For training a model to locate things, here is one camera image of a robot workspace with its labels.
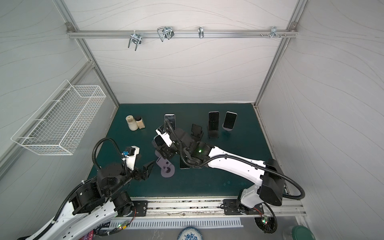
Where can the cream plastic bottle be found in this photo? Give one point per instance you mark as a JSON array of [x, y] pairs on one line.
[[132, 124]]

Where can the purple round stand middle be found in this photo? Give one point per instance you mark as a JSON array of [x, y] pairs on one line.
[[158, 154]]

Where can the lilac round phone stand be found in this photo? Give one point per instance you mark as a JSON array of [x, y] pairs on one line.
[[228, 126]]

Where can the phone with white frame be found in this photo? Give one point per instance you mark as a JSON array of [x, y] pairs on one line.
[[230, 117]]

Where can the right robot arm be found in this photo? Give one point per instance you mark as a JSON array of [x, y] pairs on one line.
[[268, 186]]

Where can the phone with cracked screen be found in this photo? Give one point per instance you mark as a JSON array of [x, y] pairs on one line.
[[171, 118]]

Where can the phone with light green frame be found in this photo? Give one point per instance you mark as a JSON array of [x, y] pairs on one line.
[[183, 164]]

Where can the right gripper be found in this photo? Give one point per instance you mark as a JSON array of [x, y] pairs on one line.
[[165, 147]]

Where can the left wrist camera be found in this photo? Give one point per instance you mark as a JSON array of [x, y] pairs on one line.
[[129, 156]]

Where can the blue white plate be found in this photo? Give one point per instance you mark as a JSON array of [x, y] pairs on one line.
[[190, 233]]

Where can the white wire basket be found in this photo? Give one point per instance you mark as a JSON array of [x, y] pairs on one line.
[[57, 127]]

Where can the purple round stand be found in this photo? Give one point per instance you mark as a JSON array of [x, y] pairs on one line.
[[158, 154], [167, 168]]

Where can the purple round stand front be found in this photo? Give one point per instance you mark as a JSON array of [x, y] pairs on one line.
[[167, 168]]

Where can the metal top crossbar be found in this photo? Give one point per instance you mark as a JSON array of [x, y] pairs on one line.
[[167, 33]]

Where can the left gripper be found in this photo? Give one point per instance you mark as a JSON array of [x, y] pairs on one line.
[[139, 176]]

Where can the black rectangular phone stand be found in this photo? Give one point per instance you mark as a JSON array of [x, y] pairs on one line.
[[213, 134]]

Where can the phone with purple frame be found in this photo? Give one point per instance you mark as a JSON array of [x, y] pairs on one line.
[[214, 121]]

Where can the black folding phone stand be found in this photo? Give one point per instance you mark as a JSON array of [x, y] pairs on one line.
[[197, 132]]

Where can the green round lid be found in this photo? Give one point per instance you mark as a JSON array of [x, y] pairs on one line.
[[302, 233]]

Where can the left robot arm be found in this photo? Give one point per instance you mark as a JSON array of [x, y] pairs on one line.
[[94, 202]]

